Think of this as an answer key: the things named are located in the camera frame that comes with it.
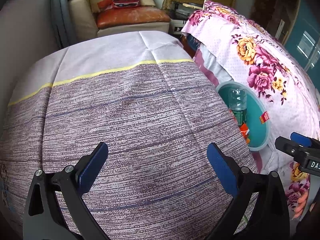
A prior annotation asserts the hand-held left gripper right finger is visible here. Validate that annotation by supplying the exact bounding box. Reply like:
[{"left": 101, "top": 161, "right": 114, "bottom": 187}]
[{"left": 206, "top": 142, "right": 290, "bottom": 240}]

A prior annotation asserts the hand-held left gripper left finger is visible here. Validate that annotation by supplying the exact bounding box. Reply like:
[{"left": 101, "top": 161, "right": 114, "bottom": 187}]
[{"left": 22, "top": 141, "right": 109, "bottom": 240}]

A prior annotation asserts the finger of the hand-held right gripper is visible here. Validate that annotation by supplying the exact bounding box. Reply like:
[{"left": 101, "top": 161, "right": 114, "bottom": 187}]
[
  {"left": 274, "top": 136, "right": 312, "bottom": 163},
  {"left": 290, "top": 132, "right": 320, "bottom": 150}
]

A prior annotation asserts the teal plastic basin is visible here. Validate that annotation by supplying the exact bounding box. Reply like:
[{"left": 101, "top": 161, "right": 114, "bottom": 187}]
[{"left": 215, "top": 81, "right": 272, "bottom": 152}]

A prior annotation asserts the red snack wrapper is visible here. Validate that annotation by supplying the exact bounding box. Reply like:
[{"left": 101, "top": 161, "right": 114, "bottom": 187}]
[{"left": 239, "top": 122, "right": 251, "bottom": 144}]

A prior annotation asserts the clear green-label plastic bottle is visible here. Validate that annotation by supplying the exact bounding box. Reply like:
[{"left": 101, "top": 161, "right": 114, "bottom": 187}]
[{"left": 228, "top": 89, "right": 248, "bottom": 127}]

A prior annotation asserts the person's right hand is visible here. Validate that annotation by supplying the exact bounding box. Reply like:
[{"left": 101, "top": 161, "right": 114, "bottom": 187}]
[{"left": 294, "top": 191, "right": 319, "bottom": 219}]

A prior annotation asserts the purple striped tablecloth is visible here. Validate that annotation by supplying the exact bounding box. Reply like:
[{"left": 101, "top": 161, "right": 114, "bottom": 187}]
[{"left": 0, "top": 31, "right": 263, "bottom": 240}]

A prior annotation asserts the pink floral bedsheet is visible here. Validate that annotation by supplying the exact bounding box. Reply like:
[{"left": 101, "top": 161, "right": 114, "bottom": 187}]
[{"left": 181, "top": 0, "right": 320, "bottom": 218}]

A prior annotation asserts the teal cabinet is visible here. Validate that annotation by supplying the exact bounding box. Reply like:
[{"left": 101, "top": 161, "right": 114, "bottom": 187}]
[{"left": 284, "top": 0, "right": 320, "bottom": 93}]

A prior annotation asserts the pink white quilt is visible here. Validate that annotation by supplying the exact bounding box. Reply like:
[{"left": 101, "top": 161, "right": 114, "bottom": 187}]
[{"left": 192, "top": 45, "right": 237, "bottom": 87}]

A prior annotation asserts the brown wooden cabinet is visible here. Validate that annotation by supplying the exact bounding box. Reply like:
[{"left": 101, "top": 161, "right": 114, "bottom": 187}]
[{"left": 250, "top": 0, "right": 302, "bottom": 43}]

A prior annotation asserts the white device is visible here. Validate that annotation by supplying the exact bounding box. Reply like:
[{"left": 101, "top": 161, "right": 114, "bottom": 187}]
[{"left": 170, "top": 20, "right": 187, "bottom": 35}]

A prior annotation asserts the cream leather sofa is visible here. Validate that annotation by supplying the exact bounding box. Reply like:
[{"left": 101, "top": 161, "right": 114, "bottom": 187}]
[{"left": 66, "top": 0, "right": 170, "bottom": 42}]

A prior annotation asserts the orange seat cushion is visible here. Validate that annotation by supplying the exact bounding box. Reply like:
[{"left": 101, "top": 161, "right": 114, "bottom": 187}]
[{"left": 96, "top": 6, "right": 171, "bottom": 30}]

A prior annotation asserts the black audio device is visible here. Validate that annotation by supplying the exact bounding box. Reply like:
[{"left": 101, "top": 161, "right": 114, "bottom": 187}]
[{"left": 170, "top": 1, "right": 200, "bottom": 20}]

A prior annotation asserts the grey metal post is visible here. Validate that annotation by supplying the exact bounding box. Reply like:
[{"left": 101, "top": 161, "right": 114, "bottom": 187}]
[{"left": 50, "top": 0, "right": 72, "bottom": 49}]

